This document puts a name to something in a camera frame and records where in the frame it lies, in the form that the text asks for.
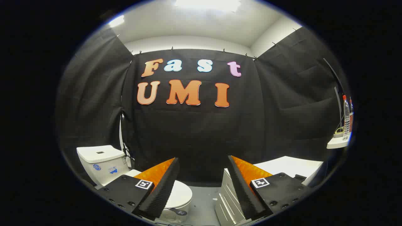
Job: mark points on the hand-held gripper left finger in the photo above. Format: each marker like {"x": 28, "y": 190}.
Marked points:
{"x": 163, "y": 188}

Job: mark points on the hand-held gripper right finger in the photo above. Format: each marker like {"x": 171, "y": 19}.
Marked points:
{"x": 243, "y": 191}

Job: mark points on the white toilet lid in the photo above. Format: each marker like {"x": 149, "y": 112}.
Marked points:
{"x": 180, "y": 194}

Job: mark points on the white toilet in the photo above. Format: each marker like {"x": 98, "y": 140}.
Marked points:
{"x": 100, "y": 166}

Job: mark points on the black tripod stand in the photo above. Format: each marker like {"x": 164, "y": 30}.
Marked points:
{"x": 126, "y": 151}

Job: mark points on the white drawer cabinet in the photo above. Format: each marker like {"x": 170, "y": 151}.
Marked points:
{"x": 292, "y": 164}

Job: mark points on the clear red-capped water bottle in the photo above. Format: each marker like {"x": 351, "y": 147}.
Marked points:
{"x": 346, "y": 119}

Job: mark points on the red drink bottle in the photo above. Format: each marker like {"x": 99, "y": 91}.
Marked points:
{"x": 351, "y": 117}

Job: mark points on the black curved pole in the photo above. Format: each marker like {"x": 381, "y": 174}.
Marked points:
{"x": 333, "y": 72}

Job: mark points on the white wall shelf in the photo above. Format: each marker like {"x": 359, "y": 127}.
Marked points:
{"x": 337, "y": 142}

